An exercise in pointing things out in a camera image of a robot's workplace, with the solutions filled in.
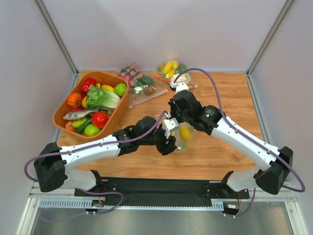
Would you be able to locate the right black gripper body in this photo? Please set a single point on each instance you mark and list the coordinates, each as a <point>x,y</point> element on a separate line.
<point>181,101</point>

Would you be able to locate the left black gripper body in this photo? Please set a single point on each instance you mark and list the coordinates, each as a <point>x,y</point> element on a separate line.
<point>165,144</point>

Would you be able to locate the clear zip bag pink slider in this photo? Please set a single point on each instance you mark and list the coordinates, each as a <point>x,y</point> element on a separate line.
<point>180,143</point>

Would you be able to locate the fake yellow lemon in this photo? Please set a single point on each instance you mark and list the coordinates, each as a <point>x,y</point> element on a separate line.
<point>185,133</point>

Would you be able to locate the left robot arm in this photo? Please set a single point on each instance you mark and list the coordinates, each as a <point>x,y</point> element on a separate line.
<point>57,166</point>

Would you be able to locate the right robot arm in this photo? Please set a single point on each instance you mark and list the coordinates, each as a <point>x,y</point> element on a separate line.
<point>270,173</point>

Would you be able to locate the fake white cauliflower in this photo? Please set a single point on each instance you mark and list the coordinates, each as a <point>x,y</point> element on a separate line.
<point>185,78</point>

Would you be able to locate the zip bag with bananas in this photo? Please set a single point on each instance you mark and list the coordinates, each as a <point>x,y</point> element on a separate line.
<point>182,67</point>

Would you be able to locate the fake yellow banana bunch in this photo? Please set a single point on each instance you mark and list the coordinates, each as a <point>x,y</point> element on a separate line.
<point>168,69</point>

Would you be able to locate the zip bag with dotted fruit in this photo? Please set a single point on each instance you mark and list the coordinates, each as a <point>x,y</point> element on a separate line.
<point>143,87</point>

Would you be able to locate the fake green avocado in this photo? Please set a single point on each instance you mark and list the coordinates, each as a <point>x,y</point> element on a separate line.
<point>147,80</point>

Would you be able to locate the fake pink dragon fruit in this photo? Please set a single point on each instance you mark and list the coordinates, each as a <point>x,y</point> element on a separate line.
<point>130,74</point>

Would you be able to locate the fake lime green fruit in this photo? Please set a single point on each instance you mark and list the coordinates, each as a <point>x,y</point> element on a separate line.
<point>120,89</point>

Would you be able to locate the fake red tomato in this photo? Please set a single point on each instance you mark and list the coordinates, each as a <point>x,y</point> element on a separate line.
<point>99,119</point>

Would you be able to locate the fake green apple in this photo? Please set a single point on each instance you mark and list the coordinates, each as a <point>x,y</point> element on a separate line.
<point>91,130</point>

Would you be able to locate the fake green lettuce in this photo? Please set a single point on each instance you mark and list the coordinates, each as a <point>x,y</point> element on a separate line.
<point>103,99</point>

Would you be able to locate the fake dark green cucumber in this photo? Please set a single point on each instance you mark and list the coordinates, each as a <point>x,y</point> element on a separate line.
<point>82,127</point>

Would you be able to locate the fake grey fish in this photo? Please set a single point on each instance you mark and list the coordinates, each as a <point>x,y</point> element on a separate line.
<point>76,115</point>

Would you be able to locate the fake peach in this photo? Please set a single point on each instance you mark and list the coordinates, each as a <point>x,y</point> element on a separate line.
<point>69,126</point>

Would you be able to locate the fake red bell pepper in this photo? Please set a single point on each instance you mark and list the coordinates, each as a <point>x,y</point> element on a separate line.
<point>87,83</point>

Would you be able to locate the fake orange pumpkin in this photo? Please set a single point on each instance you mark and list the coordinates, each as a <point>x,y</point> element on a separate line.
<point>74,100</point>

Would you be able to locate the orange plastic basket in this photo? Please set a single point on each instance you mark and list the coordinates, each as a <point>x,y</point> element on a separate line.
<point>114,116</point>

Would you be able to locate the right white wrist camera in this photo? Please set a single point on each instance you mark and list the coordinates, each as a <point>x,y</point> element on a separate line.
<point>178,87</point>

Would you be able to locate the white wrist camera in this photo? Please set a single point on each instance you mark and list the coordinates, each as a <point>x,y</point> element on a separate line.
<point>170,125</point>
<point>178,87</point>

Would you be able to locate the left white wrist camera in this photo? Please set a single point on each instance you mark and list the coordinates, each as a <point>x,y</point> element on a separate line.
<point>170,125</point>

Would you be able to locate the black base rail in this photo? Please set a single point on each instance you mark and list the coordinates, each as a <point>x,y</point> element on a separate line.
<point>166,192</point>

